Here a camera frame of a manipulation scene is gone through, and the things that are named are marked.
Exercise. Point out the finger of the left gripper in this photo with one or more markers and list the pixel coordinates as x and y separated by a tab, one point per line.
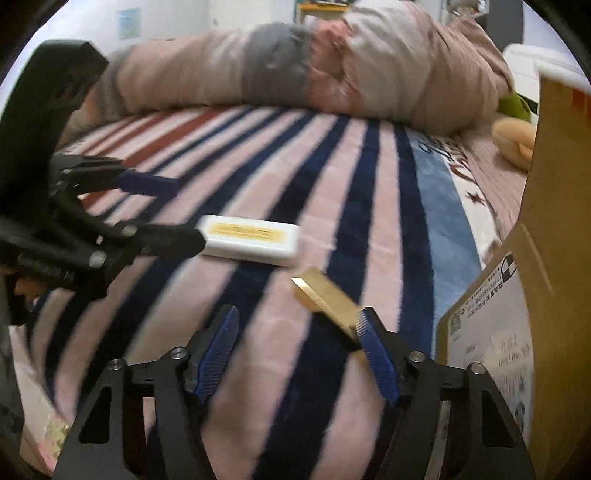
124	177
157	239

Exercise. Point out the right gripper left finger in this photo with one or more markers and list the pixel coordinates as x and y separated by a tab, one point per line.
141	421

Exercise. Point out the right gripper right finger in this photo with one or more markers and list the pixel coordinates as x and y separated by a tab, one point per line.
483	440

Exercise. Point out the white box yellow label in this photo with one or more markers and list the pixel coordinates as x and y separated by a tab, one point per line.
251	240

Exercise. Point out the gold rectangular bar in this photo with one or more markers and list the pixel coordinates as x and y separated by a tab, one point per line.
315	291

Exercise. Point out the person's left hand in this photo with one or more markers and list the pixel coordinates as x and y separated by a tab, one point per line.
21	295

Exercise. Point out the cardboard box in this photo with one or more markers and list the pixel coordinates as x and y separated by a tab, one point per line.
527	317

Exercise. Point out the striped bed blanket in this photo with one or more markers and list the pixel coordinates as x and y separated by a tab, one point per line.
395	218

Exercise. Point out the pink ribbed pillow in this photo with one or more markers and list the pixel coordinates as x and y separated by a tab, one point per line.
502	184

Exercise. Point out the tan plush toy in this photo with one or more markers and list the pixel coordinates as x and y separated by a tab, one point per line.
515	139

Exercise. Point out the yellow cabinet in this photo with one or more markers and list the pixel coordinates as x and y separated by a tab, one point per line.
325	10

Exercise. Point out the rolled striped duvet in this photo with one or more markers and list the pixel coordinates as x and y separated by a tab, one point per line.
388	60

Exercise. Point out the green plush toy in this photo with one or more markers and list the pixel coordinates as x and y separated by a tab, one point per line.
515	106

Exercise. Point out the white bed headboard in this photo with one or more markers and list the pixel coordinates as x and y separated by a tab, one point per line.
528	62

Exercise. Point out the dark bookshelf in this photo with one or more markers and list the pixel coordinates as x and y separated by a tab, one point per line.
503	20

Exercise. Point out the blue wall poster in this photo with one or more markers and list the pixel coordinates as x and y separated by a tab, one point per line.
129	23

